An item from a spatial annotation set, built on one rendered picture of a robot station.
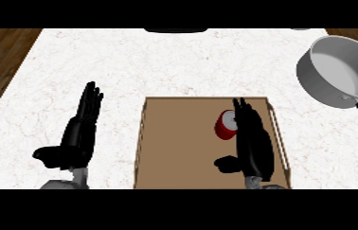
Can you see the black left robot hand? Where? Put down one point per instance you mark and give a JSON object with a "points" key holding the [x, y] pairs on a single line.
{"points": [[79, 136]]}

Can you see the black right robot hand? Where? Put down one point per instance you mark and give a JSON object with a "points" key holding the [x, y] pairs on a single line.
{"points": [[253, 142]]}

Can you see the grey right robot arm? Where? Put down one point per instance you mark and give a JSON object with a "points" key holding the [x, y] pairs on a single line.
{"points": [[262, 183]]}

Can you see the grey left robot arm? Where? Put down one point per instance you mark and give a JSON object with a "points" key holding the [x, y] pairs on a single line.
{"points": [[70, 180]]}

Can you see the red can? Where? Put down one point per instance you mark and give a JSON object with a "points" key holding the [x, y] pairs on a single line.
{"points": [[225, 126]]}

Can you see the brown wooden tray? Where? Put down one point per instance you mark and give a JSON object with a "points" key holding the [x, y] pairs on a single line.
{"points": [[187, 145]]}

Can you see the grey metal pot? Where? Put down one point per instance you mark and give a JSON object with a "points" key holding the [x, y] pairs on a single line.
{"points": [[333, 73]]}

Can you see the small grey object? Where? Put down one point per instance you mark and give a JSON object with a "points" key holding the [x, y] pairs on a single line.
{"points": [[300, 29]]}

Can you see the black rounded appliance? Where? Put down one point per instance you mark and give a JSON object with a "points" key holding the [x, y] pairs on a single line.
{"points": [[175, 30]]}

